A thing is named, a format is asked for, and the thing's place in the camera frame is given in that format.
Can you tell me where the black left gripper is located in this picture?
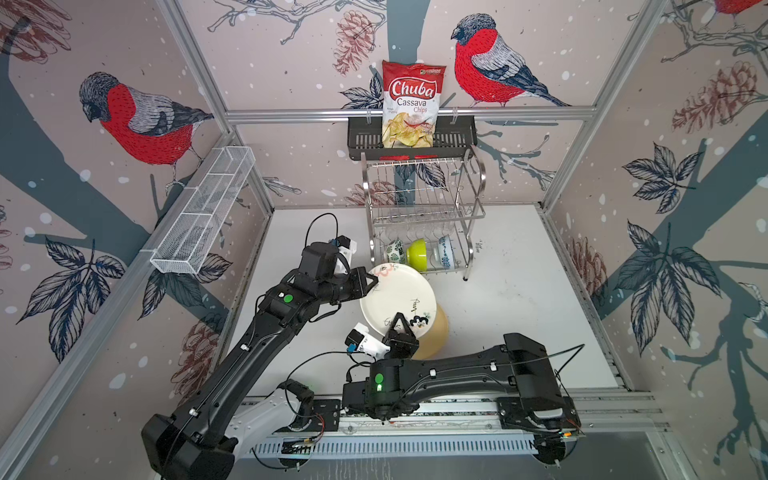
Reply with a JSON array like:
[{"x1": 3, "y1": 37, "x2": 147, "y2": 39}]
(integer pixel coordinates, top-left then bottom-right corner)
[{"x1": 318, "y1": 266, "x2": 381, "y2": 305}]

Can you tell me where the yellow plate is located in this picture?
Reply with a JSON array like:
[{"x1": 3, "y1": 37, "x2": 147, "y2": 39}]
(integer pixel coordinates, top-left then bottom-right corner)
[{"x1": 412, "y1": 305, "x2": 450, "y2": 360}]

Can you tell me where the white floral plate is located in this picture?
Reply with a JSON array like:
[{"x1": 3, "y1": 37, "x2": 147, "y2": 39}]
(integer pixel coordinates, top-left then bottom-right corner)
[{"x1": 360, "y1": 263, "x2": 437, "y2": 338}]

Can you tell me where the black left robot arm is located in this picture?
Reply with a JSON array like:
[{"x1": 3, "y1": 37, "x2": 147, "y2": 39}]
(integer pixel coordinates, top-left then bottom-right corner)
[{"x1": 141, "y1": 242, "x2": 378, "y2": 479}]

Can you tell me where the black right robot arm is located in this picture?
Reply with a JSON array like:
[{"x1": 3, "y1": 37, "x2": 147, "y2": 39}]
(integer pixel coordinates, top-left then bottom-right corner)
[{"x1": 341, "y1": 312, "x2": 581, "y2": 436}]

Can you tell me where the silver two-tier dish rack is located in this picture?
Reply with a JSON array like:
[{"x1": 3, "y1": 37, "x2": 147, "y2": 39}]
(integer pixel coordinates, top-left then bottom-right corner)
[{"x1": 361, "y1": 146, "x2": 486, "y2": 281}]

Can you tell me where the green leaf pattern bowl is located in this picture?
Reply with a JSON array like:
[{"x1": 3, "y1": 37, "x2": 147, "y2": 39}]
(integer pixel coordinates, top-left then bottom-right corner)
[{"x1": 385, "y1": 239, "x2": 406, "y2": 264}]

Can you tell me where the lime green bowl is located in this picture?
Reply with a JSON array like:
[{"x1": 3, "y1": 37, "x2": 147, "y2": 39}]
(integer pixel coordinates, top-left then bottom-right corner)
[{"x1": 406, "y1": 239, "x2": 429, "y2": 273}]

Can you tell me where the blue floral white bowl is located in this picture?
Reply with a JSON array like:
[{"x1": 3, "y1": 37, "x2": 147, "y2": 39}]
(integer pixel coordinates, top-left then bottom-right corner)
[{"x1": 431, "y1": 235, "x2": 455, "y2": 270}]

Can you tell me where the Chuba cassava chips bag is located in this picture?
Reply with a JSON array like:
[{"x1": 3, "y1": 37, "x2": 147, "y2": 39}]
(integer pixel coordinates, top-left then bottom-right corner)
[{"x1": 382, "y1": 61, "x2": 446, "y2": 148}]

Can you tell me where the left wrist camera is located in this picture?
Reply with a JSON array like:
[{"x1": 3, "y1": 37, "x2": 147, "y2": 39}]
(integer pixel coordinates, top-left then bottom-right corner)
[{"x1": 332, "y1": 235, "x2": 357, "y2": 275}]

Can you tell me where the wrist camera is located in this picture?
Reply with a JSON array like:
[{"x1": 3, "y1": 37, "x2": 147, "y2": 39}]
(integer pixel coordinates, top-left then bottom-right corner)
[
  {"x1": 345, "y1": 323, "x2": 390, "y2": 360},
  {"x1": 332, "y1": 235, "x2": 357, "y2": 275}
]

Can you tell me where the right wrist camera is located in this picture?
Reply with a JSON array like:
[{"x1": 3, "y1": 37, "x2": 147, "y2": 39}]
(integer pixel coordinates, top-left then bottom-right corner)
[{"x1": 345, "y1": 323, "x2": 390, "y2": 360}]

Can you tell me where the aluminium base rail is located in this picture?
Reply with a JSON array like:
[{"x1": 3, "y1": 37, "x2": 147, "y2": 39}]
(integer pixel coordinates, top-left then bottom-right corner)
[{"x1": 239, "y1": 389, "x2": 668, "y2": 465}]

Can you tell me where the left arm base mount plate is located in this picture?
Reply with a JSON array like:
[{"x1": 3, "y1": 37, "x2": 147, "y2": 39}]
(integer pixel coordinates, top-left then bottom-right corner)
[{"x1": 280, "y1": 398, "x2": 341, "y2": 433}]

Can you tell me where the black wall basket shelf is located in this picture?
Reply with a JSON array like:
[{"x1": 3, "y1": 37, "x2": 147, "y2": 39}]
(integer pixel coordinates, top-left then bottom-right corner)
[{"x1": 347, "y1": 115, "x2": 477, "y2": 160}]

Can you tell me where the white wire wall basket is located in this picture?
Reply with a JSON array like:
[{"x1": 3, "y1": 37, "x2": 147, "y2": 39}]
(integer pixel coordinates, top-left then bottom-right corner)
[{"x1": 150, "y1": 146, "x2": 255, "y2": 275}]

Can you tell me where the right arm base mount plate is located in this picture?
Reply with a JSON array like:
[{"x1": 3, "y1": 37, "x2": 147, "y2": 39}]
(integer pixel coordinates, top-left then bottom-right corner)
[{"x1": 495, "y1": 396, "x2": 583, "y2": 466}]

